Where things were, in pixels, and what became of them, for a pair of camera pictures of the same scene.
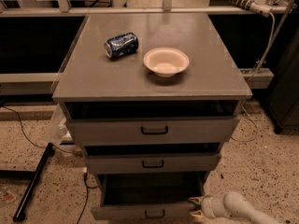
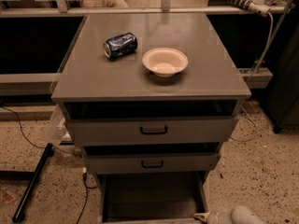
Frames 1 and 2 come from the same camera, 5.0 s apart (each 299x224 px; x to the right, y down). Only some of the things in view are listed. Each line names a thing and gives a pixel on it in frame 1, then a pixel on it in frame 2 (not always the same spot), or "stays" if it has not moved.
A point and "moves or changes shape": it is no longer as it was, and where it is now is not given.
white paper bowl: [166, 62] stays
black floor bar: [34, 181] stays
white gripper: [207, 207] → [217, 217]
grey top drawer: [149, 121] stays
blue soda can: [121, 45] stays
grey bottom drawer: [148, 195] moves or changes shape
